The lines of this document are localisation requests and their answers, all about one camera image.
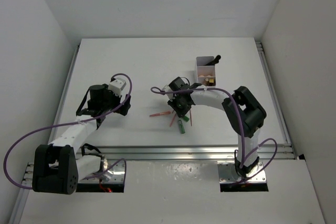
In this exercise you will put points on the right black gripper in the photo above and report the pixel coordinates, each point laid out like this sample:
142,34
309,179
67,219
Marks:
182,112

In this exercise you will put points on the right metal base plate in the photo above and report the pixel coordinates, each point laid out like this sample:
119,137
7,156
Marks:
228,175

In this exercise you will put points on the gourd-shaped beige sponge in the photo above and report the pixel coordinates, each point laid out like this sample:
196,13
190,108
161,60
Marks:
205,76

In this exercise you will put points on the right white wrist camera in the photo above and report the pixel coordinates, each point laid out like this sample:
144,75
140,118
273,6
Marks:
166,89

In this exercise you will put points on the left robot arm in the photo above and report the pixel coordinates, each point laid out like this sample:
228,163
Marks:
62,164

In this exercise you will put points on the pink mascara wand brush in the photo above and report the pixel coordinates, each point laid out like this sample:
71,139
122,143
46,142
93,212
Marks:
190,115

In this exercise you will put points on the white organizer box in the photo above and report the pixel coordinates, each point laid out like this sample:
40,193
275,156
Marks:
200,68

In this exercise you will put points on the metal base plate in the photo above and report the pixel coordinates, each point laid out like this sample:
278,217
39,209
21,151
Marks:
113,171
228,175

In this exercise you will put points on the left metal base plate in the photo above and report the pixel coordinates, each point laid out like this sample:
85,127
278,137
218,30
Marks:
113,171

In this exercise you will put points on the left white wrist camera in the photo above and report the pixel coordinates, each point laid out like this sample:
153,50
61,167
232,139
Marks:
116,86

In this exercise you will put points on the pink lip pencil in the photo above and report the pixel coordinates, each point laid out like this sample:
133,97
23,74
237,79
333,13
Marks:
160,114

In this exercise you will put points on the green bottle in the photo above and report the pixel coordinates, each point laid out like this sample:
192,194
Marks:
185,118
181,127

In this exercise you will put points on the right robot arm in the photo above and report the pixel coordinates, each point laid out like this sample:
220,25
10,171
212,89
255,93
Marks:
245,115

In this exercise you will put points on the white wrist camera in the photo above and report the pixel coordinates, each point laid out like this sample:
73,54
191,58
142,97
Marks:
166,89
116,86

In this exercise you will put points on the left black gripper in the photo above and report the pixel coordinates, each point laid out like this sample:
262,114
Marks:
107,92

